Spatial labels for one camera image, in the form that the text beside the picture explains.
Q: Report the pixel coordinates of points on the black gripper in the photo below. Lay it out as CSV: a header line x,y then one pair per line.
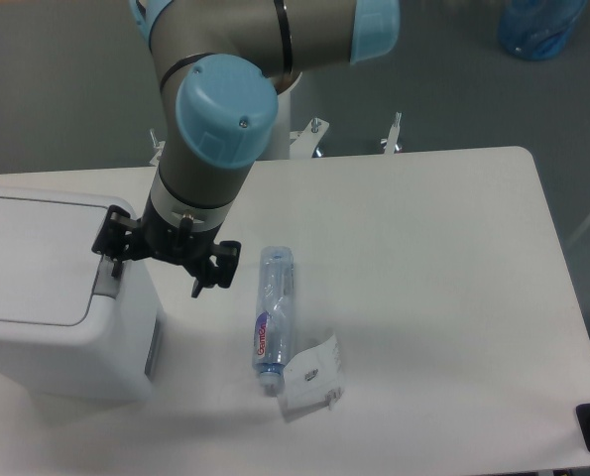
x,y
121,238

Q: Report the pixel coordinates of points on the white push-button trash can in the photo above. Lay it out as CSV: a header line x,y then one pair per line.
x,y
68,325

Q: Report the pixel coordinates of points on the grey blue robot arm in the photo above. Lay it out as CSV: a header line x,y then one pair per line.
x,y
220,68

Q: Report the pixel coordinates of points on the crushed clear plastic bottle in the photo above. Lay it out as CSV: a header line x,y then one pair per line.
x,y
274,332

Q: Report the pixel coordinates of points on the clear plastic packaging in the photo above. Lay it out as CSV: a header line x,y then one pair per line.
x,y
313,380

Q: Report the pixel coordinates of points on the blue water jug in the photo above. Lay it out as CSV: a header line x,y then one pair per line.
x,y
538,30

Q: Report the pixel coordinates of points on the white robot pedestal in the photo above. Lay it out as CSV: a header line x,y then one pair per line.
x,y
298,144

